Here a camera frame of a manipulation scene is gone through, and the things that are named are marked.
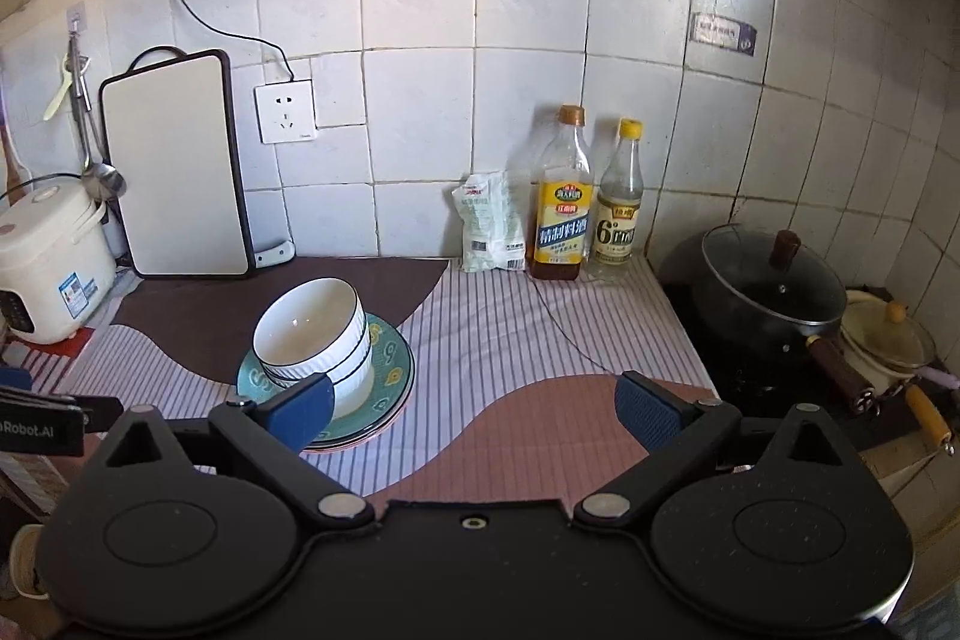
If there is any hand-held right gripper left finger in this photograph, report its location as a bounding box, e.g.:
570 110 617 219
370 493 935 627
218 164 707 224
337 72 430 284
101 371 376 536

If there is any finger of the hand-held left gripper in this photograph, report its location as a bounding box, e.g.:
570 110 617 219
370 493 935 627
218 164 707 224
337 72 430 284
45 391 123 435

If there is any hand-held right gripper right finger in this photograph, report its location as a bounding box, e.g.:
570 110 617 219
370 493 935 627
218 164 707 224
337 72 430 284
574 370 845 528

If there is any white ribbed bowl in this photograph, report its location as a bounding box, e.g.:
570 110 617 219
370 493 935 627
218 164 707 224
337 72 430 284
259 310 374 420
253 278 368 386

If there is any pink rimmed plate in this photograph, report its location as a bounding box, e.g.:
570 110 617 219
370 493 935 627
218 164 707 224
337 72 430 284
304 400 410 455

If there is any blue egg print plate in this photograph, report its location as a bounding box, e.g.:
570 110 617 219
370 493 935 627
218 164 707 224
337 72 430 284
237 312 416 447

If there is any black stove top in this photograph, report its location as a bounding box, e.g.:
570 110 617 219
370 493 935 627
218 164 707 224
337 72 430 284
660 280 960 453

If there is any black wok pan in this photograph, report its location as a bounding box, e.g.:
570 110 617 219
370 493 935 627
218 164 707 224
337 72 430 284
690 224 878 412

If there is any beige round container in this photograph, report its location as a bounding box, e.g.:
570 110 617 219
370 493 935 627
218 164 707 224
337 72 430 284
11 524 46 600

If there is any white rice cooker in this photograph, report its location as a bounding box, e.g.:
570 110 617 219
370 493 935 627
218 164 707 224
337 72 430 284
0 179 119 345

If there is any brown striped patterned table mat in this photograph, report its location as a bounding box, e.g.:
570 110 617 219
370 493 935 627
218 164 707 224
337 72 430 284
0 256 721 498

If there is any glass wok lid brown knob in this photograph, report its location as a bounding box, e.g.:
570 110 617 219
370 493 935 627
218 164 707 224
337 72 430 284
701 224 848 322

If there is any clear vinegar bottle yellow cap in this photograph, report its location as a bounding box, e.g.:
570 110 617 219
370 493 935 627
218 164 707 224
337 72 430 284
589 117 646 281

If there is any cooking wine bottle yellow label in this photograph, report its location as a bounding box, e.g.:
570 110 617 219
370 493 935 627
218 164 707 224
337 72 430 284
529 104 596 283

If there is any cream enamel pot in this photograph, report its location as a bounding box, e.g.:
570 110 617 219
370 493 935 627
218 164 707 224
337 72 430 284
838 299 938 397

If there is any metal ladle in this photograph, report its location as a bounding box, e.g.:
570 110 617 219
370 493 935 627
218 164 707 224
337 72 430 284
71 36 127 202

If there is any white green seasoning bag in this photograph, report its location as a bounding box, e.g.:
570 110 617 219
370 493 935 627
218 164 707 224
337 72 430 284
452 171 527 274

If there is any white cutting board dark rim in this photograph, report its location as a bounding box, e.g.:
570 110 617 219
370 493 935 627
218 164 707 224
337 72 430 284
100 47 251 279

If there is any cream pot lid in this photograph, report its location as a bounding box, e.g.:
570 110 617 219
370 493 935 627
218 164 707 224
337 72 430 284
844 301 937 375

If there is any cream plastic spatula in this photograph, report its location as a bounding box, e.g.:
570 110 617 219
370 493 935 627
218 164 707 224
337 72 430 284
43 51 80 122

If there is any yellow wooden utensil handle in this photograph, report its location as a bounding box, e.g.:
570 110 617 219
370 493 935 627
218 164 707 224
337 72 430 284
904 385 955 453

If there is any white wall socket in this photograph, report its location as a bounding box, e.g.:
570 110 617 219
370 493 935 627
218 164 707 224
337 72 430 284
253 79 316 145

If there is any wall sticker label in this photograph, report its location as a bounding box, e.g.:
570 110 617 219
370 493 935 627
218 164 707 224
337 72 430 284
690 12 757 58

